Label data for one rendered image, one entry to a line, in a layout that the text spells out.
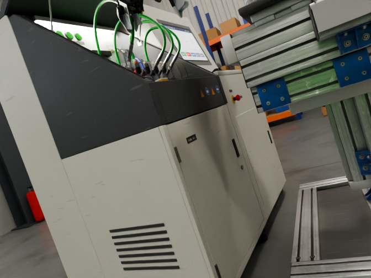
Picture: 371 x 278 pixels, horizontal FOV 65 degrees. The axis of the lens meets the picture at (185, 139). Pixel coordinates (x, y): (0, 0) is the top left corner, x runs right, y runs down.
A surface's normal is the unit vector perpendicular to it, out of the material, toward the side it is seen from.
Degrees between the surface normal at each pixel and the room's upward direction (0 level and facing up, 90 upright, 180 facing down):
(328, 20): 90
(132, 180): 90
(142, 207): 90
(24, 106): 90
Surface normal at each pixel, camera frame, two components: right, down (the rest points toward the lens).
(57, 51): -0.46, 0.22
